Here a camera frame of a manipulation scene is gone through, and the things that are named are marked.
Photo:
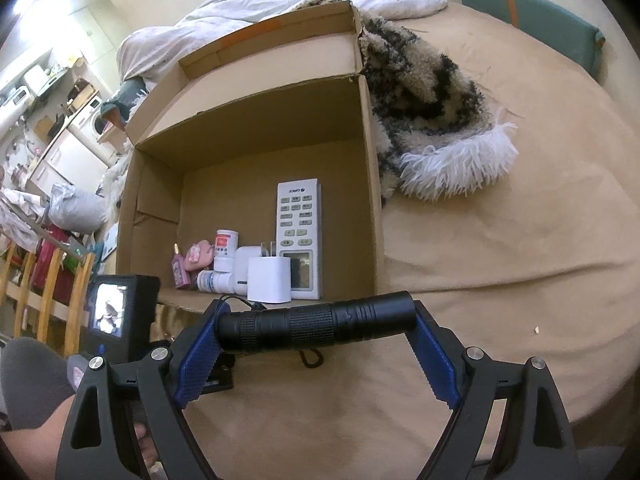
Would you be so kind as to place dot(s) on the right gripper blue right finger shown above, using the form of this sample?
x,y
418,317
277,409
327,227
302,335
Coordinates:
x,y
534,440

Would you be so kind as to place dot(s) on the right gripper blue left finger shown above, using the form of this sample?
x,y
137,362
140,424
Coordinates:
x,y
99,441

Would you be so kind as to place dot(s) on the pink perfume bottle keychain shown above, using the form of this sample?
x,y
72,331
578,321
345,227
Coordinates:
x,y
182,277

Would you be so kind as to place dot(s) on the white pill bottle blue label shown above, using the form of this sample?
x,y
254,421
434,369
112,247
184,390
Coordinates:
x,y
214,282

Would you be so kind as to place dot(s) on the pink plush charm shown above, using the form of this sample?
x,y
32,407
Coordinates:
x,y
199,256

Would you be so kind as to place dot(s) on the white pill bottle red label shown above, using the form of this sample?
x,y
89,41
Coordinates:
x,y
225,246

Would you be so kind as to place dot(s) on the white earbuds case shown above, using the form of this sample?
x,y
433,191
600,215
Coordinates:
x,y
240,267

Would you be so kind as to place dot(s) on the white charger plug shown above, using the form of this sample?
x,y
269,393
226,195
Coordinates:
x,y
269,277

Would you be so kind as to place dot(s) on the black flashlight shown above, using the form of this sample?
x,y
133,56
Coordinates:
x,y
316,326

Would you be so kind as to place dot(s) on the white air conditioner remote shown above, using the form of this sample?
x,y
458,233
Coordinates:
x,y
298,235

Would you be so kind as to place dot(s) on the person's left forearm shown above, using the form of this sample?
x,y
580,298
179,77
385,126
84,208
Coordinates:
x,y
35,451

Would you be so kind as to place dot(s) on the person's left hand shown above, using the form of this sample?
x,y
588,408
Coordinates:
x,y
145,441

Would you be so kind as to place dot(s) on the wooden chair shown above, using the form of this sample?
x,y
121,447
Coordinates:
x,y
73,315

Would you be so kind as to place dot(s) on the white bathroom scale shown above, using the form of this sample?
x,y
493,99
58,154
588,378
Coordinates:
x,y
110,241

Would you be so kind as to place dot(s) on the person's grey trouser leg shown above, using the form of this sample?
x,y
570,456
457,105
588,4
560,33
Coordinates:
x,y
34,382

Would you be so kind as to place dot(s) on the grey plastic bag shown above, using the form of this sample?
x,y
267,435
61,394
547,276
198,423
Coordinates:
x,y
73,209

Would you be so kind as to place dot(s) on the white kitchen cabinet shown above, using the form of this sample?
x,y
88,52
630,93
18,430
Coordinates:
x,y
66,160

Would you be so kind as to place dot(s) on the open cardboard box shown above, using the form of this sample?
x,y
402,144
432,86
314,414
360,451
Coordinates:
x,y
162,207

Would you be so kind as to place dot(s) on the white washing machine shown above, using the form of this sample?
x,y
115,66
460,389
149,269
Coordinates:
x,y
88,121

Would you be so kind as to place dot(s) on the teal armchair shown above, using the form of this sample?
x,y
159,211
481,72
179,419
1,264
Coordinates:
x,y
119,109

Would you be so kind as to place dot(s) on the white water heater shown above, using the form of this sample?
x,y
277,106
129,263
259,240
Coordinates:
x,y
15,106

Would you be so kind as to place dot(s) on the black and cream fluffy blanket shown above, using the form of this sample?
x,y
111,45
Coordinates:
x,y
323,83

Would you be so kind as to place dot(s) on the teal cushion with orange stripe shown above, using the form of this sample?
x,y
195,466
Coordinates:
x,y
551,24

